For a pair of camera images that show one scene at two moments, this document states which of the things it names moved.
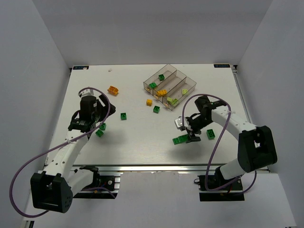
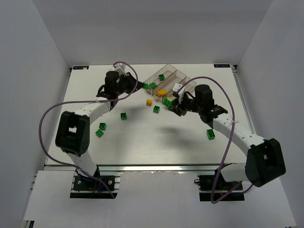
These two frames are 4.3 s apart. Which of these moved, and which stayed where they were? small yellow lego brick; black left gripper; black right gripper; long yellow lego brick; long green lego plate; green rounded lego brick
Moved: black left gripper; long green lego plate; black right gripper
Stayed: long yellow lego brick; green rounded lego brick; small yellow lego brick
